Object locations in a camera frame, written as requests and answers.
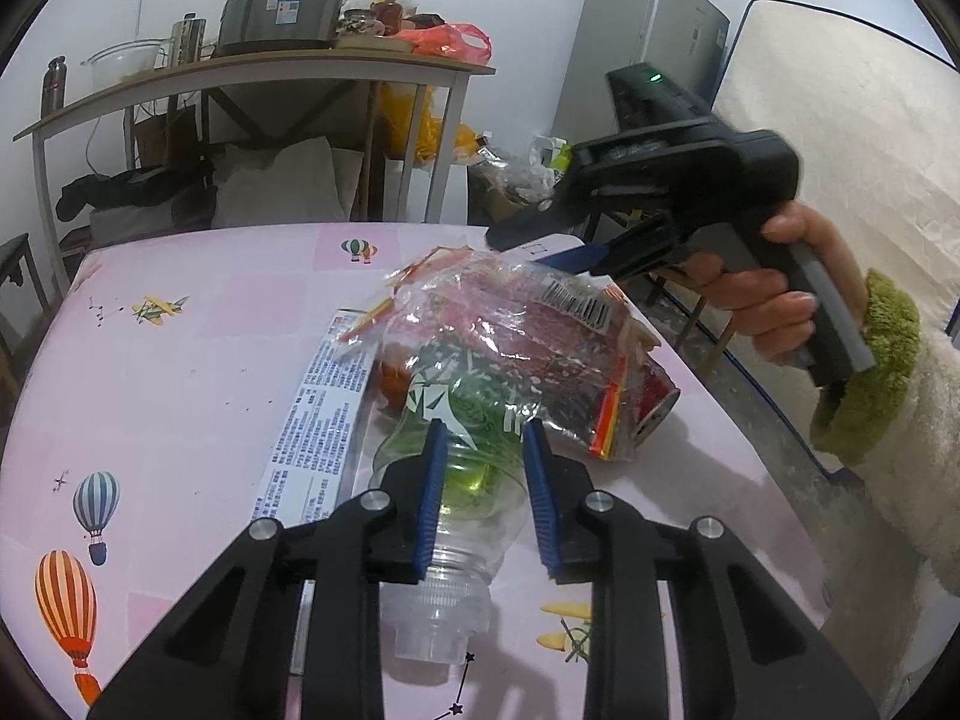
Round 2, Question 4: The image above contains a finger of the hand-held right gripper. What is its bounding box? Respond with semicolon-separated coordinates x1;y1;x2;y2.
536;214;691;278
486;202;601;252

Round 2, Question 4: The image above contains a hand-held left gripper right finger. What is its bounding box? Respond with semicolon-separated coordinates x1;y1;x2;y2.
523;420;878;720

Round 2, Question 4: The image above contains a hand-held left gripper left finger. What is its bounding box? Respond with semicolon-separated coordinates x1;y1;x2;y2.
86;420;449;720

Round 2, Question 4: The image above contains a clear green-label plastic bottle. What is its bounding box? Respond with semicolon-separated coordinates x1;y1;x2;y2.
367;367;527;665

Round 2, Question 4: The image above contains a clear red-printed plastic wrapper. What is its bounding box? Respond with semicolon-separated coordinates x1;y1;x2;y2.
381;244;657;460

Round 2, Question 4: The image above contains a blue and white carton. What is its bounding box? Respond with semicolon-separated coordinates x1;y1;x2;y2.
250;306;395;527

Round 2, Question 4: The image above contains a red drink can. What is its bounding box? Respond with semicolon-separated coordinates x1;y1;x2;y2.
628;349;683;442

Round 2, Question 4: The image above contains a person's right hand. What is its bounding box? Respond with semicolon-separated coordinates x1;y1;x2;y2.
686;199;871;366

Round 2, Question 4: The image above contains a brown cardboard box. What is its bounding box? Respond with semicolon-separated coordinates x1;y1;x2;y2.
480;180;542;224
130;107;201;167

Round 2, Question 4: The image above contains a pile of plastic bags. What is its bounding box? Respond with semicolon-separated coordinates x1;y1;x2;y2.
478;132;576;205

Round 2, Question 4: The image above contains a grey refrigerator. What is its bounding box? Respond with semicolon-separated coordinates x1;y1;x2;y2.
551;0;731;160

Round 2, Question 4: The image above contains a yellow plastic bag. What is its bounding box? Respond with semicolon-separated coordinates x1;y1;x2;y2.
377;81;479;167

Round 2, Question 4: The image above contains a white mattress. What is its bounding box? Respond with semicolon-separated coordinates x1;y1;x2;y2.
709;0;960;361

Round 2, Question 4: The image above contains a red plastic bag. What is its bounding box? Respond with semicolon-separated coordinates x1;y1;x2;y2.
393;22;494;65

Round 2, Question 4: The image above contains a grey pillow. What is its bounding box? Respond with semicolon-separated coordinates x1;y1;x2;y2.
212;136;362;230

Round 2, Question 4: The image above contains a glass jar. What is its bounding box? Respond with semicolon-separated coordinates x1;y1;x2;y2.
337;8;386;39

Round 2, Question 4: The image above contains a wooden side table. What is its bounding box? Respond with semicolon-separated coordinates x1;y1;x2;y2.
13;51;497;271

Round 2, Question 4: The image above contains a grey rice cooker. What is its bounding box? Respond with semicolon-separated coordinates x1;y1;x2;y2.
217;0;347;58

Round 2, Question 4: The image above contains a steel cup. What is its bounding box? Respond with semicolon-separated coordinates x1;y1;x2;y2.
170;12;208;65

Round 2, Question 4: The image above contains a black clothing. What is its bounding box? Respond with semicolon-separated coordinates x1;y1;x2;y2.
55;167;216;224

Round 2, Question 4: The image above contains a wooden chair with dark seat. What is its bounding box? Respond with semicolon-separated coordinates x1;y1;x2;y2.
0;232;47;361

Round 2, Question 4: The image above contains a steel thermos bottle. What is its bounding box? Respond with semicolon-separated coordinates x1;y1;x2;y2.
40;55;69;118

